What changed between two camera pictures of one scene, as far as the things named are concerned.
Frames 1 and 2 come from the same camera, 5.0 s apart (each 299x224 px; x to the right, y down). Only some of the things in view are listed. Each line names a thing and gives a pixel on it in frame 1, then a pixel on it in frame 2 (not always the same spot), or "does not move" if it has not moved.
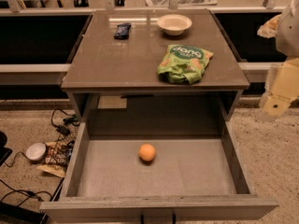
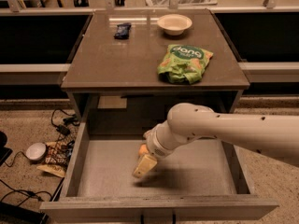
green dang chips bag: x=184 y=63 does not move
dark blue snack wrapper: x=122 y=31 does not move
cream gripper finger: x=281 y=88 → x=160 y=142
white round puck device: x=35 y=151 does not move
